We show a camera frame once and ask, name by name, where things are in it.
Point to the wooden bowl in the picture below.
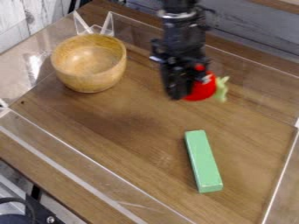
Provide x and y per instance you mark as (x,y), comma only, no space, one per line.
(89,62)

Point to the black metal bracket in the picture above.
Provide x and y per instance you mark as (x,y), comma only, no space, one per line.
(38,213)

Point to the clear acrylic tray barrier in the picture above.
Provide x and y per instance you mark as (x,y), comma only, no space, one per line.
(107,152)

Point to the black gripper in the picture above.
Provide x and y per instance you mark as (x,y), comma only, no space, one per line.
(179,53)

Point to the red plush strawberry toy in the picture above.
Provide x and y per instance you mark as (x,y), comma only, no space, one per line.
(209,87)

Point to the green rectangular block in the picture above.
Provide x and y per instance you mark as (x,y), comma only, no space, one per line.
(203,163)

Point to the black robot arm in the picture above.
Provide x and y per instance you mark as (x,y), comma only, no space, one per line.
(181,9)

